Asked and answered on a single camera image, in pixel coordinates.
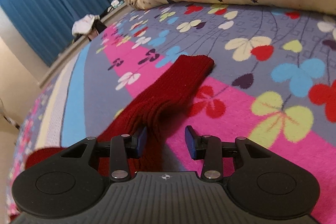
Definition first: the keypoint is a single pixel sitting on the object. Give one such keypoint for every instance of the red knit sweater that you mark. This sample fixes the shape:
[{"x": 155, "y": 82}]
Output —
[{"x": 167, "y": 96}]

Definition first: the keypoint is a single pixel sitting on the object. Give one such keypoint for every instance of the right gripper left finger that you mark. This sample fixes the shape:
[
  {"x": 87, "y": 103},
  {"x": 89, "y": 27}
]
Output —
[{"x": 122, "y": 148}]

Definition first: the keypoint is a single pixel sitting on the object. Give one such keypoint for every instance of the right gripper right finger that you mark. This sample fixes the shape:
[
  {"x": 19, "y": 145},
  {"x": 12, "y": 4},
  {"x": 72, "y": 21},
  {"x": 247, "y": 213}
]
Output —
[{"x": 209, "y": 149}]

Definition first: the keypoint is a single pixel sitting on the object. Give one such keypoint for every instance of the colourful floral bed blanket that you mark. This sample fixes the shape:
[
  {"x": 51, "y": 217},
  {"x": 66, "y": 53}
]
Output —
[{"x": 273, "y": 82}]

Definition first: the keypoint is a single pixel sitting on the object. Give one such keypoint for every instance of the white clothes pile on sill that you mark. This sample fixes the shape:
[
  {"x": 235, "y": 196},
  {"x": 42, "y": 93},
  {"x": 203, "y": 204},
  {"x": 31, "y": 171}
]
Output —
[{"x": 84, "y": 25}]

